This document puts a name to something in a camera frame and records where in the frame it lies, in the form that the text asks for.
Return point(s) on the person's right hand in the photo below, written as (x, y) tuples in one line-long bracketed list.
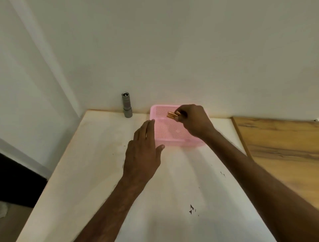
[(197, 119)]

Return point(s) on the person's left hand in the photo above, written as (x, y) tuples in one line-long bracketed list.
[(142, 159)]

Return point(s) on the copper-coloured old battery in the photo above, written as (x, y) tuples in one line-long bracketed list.
[(172, 113), (171, 116)]

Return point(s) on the pink plastic basket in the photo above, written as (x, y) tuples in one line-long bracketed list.
[(169, 132)]

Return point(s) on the grey flashlight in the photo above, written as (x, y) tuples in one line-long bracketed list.
[(127, 107)]

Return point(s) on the person's left forearm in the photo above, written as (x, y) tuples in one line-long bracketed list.
[(114, 212)]

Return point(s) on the person's right forearm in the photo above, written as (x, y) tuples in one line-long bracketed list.
[(261, 184)]

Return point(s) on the wood-grain board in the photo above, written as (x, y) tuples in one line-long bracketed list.
[(286, 149)]

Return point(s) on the black door frame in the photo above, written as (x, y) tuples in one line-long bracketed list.
[(20, 182)]

